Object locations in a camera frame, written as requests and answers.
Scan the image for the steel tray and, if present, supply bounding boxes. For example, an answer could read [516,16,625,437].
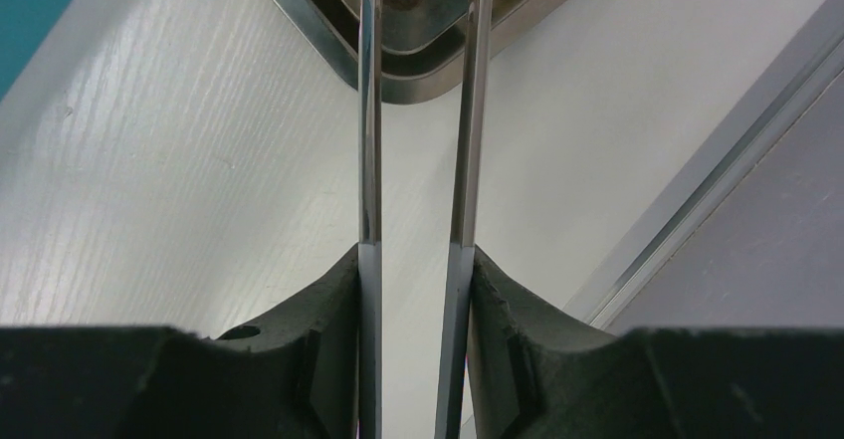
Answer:
[273,0,567,105]

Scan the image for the teal chocolate box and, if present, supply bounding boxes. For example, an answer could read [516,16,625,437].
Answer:
[1,0,72,96]

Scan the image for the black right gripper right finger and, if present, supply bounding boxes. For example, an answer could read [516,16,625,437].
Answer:
[468,251,843,438]

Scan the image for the steel serving tongs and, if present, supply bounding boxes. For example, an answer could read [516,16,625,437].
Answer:
[357,0,494,438]

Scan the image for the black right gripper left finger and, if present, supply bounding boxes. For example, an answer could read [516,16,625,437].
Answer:
[1,249,360,438]

